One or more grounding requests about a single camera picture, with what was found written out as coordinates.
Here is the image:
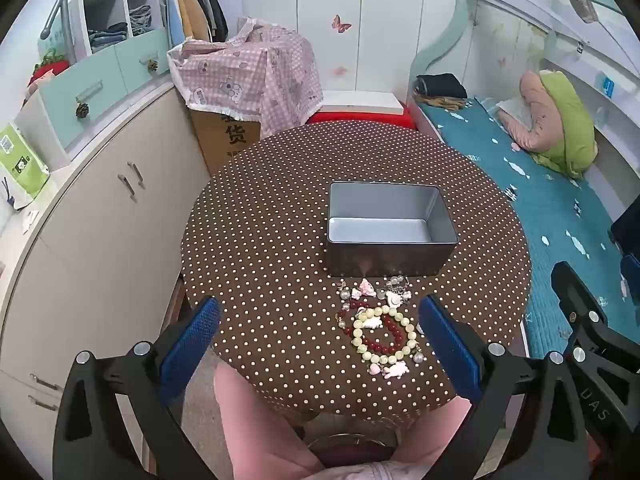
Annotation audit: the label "cardboard box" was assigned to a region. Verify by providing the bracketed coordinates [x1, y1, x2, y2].
[189, 107, 262, 176]

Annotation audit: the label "white board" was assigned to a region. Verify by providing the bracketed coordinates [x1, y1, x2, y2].
[316, 91, 405, 115]

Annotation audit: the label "hanging mustard garment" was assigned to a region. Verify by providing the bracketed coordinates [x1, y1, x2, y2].
[172, 0, 211, 43]

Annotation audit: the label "brown wall sticker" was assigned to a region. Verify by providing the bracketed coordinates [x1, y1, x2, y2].
[570, 0, 599, 24]

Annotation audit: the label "silver bead cluster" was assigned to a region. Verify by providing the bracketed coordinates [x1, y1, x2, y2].
[377, 275, 413, 306]

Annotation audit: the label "cream bead bracelet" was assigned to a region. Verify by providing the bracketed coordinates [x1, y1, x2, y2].
[351, 306, 418, 365]

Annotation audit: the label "dark red round stool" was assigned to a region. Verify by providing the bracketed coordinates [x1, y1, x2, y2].
[305, 430, 396, 468]

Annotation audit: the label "small mint drawer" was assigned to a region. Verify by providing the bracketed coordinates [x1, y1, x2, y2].
[116, 27, 171, 96]

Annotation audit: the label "silver tin box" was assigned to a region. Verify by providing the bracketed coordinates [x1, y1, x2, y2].
[326, 181, 460, 278]

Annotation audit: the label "white cabinet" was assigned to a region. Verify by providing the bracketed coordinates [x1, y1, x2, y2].
[0, 80, 211, 461]

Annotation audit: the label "white wardrobe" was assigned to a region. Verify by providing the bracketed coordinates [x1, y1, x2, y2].
[239, 0, 458, 107]

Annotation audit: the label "green bag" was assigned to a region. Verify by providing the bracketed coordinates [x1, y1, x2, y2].
[0, 122, 51, 200]

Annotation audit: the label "teal patterned bed sheet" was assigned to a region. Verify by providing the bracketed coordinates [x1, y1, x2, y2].
[412, 95, 640, 361]

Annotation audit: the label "small dark red bead bracelet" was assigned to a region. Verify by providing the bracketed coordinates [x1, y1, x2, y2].
[337, 299, 371, 333]

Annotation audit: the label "dark cloth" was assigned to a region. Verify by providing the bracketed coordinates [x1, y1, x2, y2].
[609, 205, 640, 257]

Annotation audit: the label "pink and green pillow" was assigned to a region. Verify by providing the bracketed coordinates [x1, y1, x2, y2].
[497, 70, 598, 180]

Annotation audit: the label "brown polka dot tablecloth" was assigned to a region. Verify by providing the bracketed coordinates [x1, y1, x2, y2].
[181, 121, 532, 417]

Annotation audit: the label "white paper bag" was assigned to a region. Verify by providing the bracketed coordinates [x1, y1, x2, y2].
[0, 165, 32, 211]

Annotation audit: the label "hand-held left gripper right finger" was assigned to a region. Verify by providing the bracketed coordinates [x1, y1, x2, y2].
[419, 294, 591, 480]

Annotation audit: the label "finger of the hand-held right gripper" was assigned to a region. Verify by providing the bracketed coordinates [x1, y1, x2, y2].
[550, 261, 640, 480]
[619, 254, 640, 307]

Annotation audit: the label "mint bed frame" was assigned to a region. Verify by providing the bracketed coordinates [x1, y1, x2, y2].
[410, 0, 640, 92]

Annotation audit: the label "red cloth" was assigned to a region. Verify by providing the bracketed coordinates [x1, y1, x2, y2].
[27, 59, 71, 87]

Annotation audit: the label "white pillow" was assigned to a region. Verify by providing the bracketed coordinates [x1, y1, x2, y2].
[495, 99, 527, 122]

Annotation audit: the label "large mint drawer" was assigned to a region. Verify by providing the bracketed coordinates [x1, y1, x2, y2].
[39, 55, 126, 158]

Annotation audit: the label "pink checked cloth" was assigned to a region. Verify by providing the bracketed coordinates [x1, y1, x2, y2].
[166, 17, 325, 123]

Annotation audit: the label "hanging dark garment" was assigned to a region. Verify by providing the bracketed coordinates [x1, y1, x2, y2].
[192, 0, 229, 43]

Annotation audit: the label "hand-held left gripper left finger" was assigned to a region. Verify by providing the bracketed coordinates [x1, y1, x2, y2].
[52, 296, 222, 480]

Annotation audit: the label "hanging light blue garment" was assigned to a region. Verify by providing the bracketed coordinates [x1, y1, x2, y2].
[159, 0, 183, 46]

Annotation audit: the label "folded dark clothes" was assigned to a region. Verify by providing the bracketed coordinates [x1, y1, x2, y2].
[416, 74, 468, 100]

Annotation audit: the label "folded light jeans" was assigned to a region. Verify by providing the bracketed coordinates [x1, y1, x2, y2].
[129, 5, 153, 37]

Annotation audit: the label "person's pink pants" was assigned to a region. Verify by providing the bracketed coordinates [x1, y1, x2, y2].
[214, 360, 473, 480]

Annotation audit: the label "folded tan garment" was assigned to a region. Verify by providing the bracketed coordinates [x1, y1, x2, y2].
[417, 94, 472, 112]

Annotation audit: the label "folded dark jeans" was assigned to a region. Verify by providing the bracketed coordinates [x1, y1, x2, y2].
[87, 22, 130, 50]

